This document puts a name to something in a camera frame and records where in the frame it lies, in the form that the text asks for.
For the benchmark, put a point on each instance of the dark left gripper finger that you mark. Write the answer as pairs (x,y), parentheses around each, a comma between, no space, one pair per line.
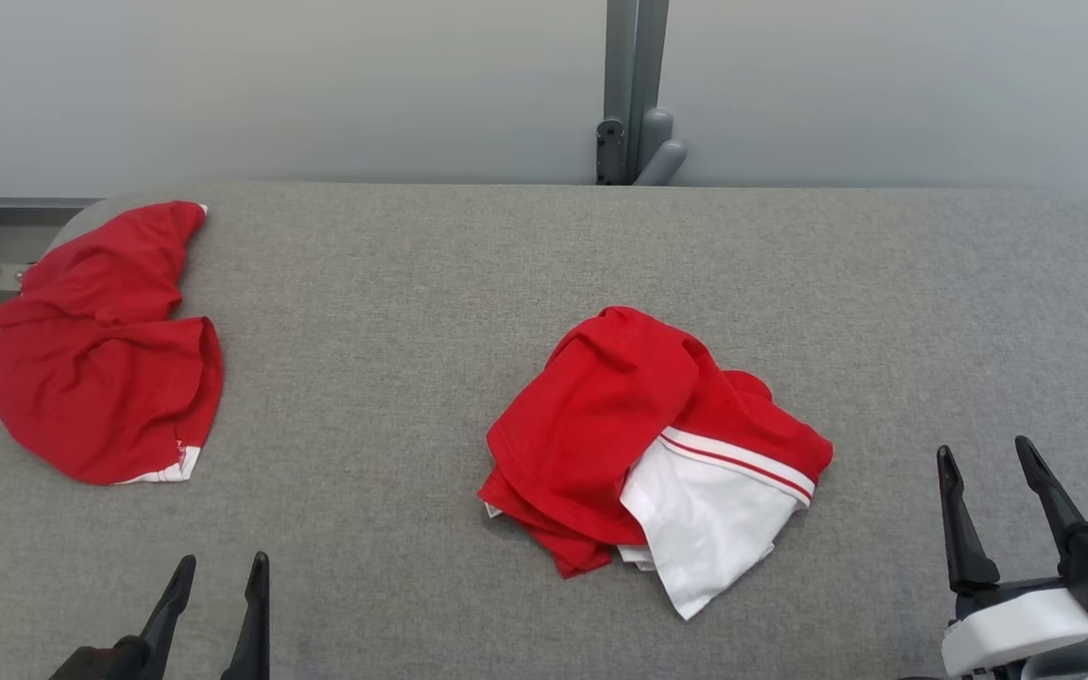
(251,633)
(171,614)

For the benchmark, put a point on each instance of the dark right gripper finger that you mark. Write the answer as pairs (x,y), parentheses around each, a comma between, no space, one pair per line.
(1054,510)
(964,548)

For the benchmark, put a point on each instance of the grey metal upright post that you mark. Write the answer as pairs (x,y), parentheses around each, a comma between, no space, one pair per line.
(634,57)

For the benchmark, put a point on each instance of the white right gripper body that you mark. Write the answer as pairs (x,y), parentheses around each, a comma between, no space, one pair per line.
(1007,628)

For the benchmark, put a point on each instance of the grey fabric sofa cushion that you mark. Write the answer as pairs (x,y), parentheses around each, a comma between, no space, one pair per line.
(393,331)

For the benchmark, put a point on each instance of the red white basketball jersey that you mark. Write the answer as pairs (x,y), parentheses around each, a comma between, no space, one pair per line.
(591,416)

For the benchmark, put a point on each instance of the red garment with white hem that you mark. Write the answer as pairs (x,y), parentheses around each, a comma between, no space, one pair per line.
(100,397)

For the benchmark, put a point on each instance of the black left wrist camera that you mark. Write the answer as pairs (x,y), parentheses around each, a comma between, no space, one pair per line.
(100,661)

